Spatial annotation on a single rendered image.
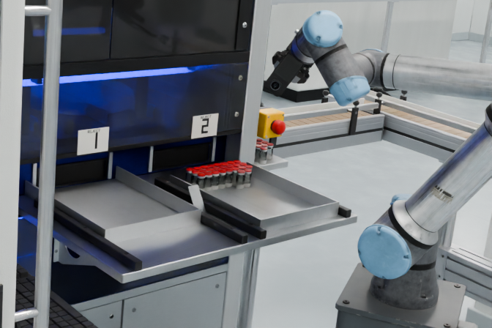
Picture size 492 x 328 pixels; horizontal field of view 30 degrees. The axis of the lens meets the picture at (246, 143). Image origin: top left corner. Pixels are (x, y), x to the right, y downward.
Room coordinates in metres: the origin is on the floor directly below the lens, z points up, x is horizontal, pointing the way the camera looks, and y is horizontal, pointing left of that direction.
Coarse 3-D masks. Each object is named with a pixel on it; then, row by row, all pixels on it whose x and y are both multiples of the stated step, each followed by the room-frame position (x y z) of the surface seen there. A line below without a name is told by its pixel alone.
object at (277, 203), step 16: (256, 176) 2.33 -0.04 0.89; (272, 176) 2.28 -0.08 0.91; (208, 192) 2.18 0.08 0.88; (224, 192) 2.19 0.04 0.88; (240, 192) 2.20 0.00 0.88; (256, 192) 2.22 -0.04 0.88; (272, 192) 2.23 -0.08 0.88; (288, 192) 2.23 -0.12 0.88; (304, 192) 2.20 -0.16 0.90; (224, 208) 2.03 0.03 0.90; (240, 208) 2.09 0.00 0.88; (256, 208) 2.10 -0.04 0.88; (272, 208) 2.11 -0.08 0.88; (288, 208) 2.12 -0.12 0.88; (304, 208) 2.13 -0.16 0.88; (320, 208) 2.07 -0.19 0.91; (336, 208) 2.11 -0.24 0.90; (256, 224) 1.94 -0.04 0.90; (272, 224) 1.96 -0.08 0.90; (288, 224) 2.00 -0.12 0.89
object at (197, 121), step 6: (210, 114) 2.31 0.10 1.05; (216, 114) 2.32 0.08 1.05; (198, 120) 2.28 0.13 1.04; (210, 120) 2.31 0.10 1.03; (216, 120) 2.32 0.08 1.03; (192, 126) 2.27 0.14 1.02; (198, 126) 2.28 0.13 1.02; (210, 126) 2.31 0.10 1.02; (216, 126) 2.32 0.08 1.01; (192, 132) 2.27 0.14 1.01; (198, 132) 2.28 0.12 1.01; (210, 132) 2.31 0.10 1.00; (216, 132) 2.32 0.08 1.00
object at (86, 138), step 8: (96, 128) 2.07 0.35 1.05; (104, 128) 2.08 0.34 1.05; (80, 136) 2.04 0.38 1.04; (88, 136) 2.05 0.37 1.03; (104, 136) 2.08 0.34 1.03; (80, 144) 2.04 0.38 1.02; (88, 144) 2.05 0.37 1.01; (104, 144) 2.08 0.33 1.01; (80, 152) 2.04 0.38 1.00; (88, 152) 2.05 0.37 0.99
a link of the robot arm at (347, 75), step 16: (336, 48) 1.83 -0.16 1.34; (320, 64) 1.84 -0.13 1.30; (336, 64) 1.82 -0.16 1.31; (352, 64) 1.83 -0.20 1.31; (368, 64) 1.89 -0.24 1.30; (336, 80) 1.82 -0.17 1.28; (352, 80) 1.81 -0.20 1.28; (368, 80) 1.88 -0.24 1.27; (336, 96) 1.82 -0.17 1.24; (352, 96) 1.80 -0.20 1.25
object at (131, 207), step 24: (120, 168) 2.19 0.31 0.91; (72, 192) 2.08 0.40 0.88; (96, 192) 2.09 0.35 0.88; (120, 192) 2.11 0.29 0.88; (144, 192) 2.12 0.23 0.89; (72, 216) 1.88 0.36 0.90; (96, 216) 1.94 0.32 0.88; (120, 216) 1.95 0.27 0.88; (144, 216) 1.97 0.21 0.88; (168, 216) 1.90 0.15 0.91; (192, 216) 1.95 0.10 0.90; (120, 240) 1.81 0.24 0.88
